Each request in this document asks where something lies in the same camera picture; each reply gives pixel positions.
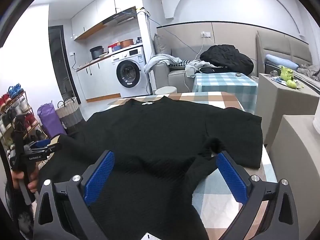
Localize beige cabinet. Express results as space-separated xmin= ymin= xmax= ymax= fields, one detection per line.
xmin=257 ymin=73 xmax=320 ymax=145
xmin=270 ymin=114 xmax=320 ymax=230

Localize black puffer jacket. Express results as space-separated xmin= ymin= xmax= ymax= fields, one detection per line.
xmin=200 ymin=44 xmax=254 ymax=75

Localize black cooking pot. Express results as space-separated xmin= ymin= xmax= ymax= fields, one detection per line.
xmin=89 ymin=46 xmax=104 ymax=60

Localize blue cable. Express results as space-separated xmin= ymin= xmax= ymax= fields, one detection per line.
xmin=147 ymin=15 xmax=200 ymax=55

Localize green plush toy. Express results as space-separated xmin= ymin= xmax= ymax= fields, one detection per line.
xmin=280 ymin=65 xmax=298 ymax=88

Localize black door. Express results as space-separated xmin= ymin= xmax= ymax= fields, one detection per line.
xmin=48 ymin=25 xmax=81 ymax=104

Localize purple bag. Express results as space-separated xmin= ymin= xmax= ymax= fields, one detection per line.
xmin=37 ymin=102 xmax=67 ymax=138

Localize woven laundry basket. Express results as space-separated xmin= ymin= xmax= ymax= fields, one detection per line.
xmin=55 ymin=97 xmax=85 ymax=130

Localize white wall cabinets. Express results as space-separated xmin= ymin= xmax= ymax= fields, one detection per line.
xmin=71 ymin=0 xmax=140 ymax=40

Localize pale grey garment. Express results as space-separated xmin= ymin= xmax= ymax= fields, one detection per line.
xmin=184 ymin=60 xmax=210 ymax=78

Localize grey sofa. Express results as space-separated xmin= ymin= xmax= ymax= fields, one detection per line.
xmin=152 ymin=59 xmax=200 ymax=95

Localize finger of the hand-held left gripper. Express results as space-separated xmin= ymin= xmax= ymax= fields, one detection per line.
xmin=42 ymin=142 xmax=63 ymax=154
xmin=29 ymin=138 xmax=60 ymax=151

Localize grey duvet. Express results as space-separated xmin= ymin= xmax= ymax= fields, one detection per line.
xmin=297 ymin=64 xmax=320 ymax=83

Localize grey pillow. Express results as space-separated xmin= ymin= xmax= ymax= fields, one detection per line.
xmin=153 ymin=34 xmax=173 ymax=55

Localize person's left hand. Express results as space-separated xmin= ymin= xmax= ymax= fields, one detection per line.
xmin=11 ymin=165 xmax=41 ymax=198

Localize houndstooth cushion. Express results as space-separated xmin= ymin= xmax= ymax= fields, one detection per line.
xmin=170 ymin=59 xmax=192 ymax=68

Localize white round stool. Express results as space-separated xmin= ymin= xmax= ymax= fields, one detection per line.
xmin=155 ymin=86 xmax=177 ymax=96

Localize beige upholstered bed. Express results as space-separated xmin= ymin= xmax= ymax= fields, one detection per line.
xmin=255 ymin=30 xmax=320 ymax=90

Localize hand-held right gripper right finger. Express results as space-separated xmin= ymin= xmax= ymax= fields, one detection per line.
xmin=215 ymin=151 xmax=299 ymax=240

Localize brown blue checkered tablecloth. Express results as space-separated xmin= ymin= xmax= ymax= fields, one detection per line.
xmin=107 ymin=91 xmax=278 ymax=240

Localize black knit sweater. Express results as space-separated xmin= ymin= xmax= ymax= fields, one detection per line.
xmin=37 ymin=95 xmax=263 ymax=240

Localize metal shoe rack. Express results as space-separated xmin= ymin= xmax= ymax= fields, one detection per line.
xmin=0 ymin=82 xmax=48 ymax=155

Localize white charging cable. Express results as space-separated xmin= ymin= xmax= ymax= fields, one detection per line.
xmin=184 ymin=35 xmax=207 ymax=93

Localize range hood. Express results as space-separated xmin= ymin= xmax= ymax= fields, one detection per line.
xmin=103 ymin=8 xmax=137 ymax=26

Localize white washing machine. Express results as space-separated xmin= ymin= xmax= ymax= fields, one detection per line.
xmin=110 ymin=46 xmax=148 ymax=98

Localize teal checkered tablecloth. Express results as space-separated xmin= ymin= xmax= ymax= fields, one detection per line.
xmin=192 ymin=72 xmax=258 ymax=114

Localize light grey blanket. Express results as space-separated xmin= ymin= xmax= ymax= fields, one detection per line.
xmin=144 ymin=54 xmax=183 ymax=73

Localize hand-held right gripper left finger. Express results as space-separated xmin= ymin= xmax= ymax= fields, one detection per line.
xmin=32 ymin=150 xmax=118 ymax=240

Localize light blue folded blanket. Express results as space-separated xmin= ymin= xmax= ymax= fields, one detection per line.
xmin=265 ymin=54 xmax=299 ymax=70

